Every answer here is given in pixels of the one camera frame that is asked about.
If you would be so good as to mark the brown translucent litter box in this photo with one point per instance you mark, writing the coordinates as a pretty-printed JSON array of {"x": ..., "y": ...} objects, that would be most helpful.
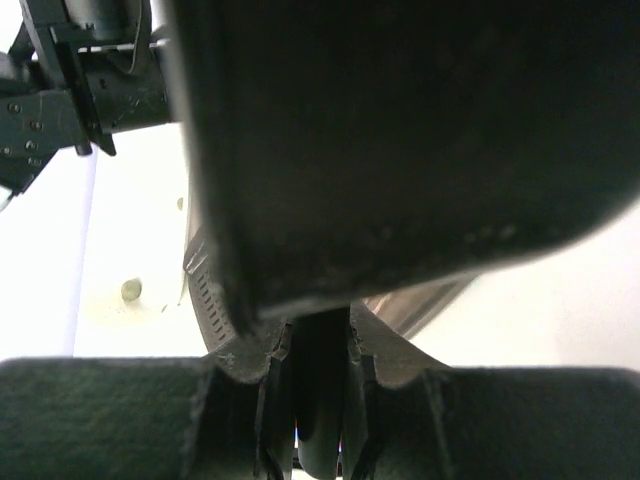
[{"x": 407, "y": 311}]

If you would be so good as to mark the white plastic tray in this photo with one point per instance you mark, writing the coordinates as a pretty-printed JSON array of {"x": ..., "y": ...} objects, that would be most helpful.
[{"x": 138, "y": 228}]

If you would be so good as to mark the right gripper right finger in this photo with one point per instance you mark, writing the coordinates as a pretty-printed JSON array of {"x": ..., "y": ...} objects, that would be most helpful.
[{"x": 412, "y": 417}]

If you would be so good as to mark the black slotted litter scoop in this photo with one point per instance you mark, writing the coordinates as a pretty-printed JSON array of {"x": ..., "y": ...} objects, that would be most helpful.
[{"x": 344, "y": 149}]

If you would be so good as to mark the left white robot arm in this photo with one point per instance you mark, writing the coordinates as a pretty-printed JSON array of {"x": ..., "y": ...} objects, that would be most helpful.
[{"x": 77, "y": 73}]

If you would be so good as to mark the grey litter clump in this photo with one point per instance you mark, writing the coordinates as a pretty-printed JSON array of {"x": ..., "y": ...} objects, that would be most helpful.
[{"x": 131, "y": 290}]

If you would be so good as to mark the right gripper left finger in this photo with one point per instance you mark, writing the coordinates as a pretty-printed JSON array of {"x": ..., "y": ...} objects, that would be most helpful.
[{"x": 226, "y": 415}]

